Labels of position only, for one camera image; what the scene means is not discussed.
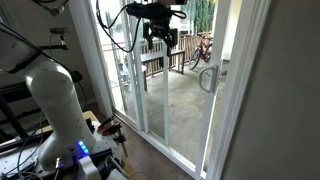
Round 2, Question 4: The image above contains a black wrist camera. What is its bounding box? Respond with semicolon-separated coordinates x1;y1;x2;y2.
126;3;172;20

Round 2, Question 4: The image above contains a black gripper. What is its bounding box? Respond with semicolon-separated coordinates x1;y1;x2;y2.
143;20;178;57

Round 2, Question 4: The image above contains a wooden patio bench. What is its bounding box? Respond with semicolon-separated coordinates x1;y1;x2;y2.
141;49;185;65

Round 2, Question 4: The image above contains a red black clamp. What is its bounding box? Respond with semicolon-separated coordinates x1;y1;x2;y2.
97;117;128;156

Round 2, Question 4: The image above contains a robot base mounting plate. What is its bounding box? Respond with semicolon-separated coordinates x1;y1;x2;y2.
0;121;123;180

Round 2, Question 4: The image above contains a white door frame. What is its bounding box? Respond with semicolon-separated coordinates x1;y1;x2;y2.
69;0;272;180

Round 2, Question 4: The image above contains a black camera on stand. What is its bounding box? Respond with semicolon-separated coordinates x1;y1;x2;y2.
50;27;70;34

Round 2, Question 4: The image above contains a fixed glass door panel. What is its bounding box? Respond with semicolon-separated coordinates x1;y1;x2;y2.
92;0;166;143

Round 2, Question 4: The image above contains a red bicycle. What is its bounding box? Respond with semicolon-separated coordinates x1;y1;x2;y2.
188;34;213;70

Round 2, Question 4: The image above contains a wooden balcony railing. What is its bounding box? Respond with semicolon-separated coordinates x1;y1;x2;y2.
141;34;213;74

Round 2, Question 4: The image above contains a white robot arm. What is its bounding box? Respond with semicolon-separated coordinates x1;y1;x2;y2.
0;24;122;171

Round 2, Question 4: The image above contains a grey door handle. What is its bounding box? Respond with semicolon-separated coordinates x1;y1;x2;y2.
198;65;220;93

